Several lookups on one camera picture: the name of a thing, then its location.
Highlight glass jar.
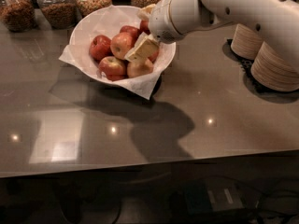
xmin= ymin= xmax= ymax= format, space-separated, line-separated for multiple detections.
xmin=0 ymin=0 xmax=36 ymax=32
xmin=36 ymin=0 xmax=77 ymax=29

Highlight red apple back middle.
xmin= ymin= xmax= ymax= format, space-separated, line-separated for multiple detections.
xmin=120 ymin=25 xmax=141 ymax=39

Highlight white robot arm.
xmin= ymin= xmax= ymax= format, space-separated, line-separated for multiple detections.
xmin=137 ymin=0 xmax=299 ymax=71

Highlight red apple top right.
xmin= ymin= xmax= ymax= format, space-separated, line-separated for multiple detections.
xmin=139 ymin=21 xmax=150 ymax=35

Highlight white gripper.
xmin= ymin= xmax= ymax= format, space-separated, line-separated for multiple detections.
xmin=125 ymin=0 xmax=206 ymax=62

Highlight red apple far left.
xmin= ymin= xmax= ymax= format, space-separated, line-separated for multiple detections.
xmin=89 ymin=35 xmax=111 ymax=61

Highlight red-yellow apple front left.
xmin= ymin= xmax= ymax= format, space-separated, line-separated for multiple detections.
xmin=98 ymin=56 xmax=126 ymax=81

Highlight black rubber mat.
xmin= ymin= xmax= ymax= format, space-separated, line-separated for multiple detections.
xmin=227 ymin=39 xmax=299 ymax=93

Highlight red-yellow apple centre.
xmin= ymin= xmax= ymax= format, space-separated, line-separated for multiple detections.
xmin=110 ymin=32 xmax=136 ymax=60

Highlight dark box under table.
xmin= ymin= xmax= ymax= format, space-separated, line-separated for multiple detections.
xmin=183 ymin=182 xmax=245 ymax=215

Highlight white paper liner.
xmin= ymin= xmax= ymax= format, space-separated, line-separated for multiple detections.
xmin=58 ymin=5 xmax=173 ymax=101

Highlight glass jar far left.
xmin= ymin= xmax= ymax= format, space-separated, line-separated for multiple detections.
xmin=0 ymin=0 xmax=36 ymax=32

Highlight back stack paper bowls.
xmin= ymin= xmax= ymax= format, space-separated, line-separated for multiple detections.
xmin=231 ymin=23 xmax=263 ymax=61

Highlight red apple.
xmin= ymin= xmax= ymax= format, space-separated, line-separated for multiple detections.
xmin=89 ymin=35 xmax=111 ymax=61
xmin=120 ymin=25 xmax=141 ymax=39
xmin=139 ymin=21 xmax=150 ymax=35
xmin=149 ymin=51 xmax=159 ymax=63

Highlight red-yellow apple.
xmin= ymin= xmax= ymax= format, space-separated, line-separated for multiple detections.
xmin=110 ymin=32 xmax=136 ymax=60
xmin=98 ymin=56 xmax=126 ymax=81

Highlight white bowl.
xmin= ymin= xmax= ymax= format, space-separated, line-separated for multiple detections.
xmin=68 ymin=5 xmax=177 ymax=88

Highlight black cable on floor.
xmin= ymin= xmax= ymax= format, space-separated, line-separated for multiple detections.
xmin=174 ymin=175 xmax=299 ymax=224

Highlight yellow apple front right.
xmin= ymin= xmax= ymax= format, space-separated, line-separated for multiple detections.
xmin=127 ymin=59 xmax=154 ymax=78

